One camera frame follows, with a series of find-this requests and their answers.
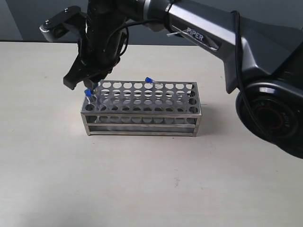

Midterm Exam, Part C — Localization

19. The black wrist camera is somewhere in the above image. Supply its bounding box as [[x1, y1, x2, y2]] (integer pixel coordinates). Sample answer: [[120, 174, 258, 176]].
[[39, 6, 86, 42]]

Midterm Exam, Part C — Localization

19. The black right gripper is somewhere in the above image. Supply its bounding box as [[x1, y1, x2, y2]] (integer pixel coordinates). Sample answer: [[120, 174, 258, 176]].
[[63, 0, 127, 91]]

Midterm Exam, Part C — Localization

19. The stainless steel test tube rack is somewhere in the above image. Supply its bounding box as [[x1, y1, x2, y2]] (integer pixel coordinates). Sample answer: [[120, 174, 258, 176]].
[[80, 80, 202, 137]]

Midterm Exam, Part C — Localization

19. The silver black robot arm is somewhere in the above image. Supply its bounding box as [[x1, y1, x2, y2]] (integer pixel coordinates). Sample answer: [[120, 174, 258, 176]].
[[63, 0, 303, 158]]

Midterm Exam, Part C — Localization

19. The blue-capped tube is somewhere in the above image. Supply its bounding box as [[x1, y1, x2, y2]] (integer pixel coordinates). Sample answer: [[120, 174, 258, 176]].
[[94, 83, 102, 112], [145, 77, 163, 89], [84, 89, 95, 103]]

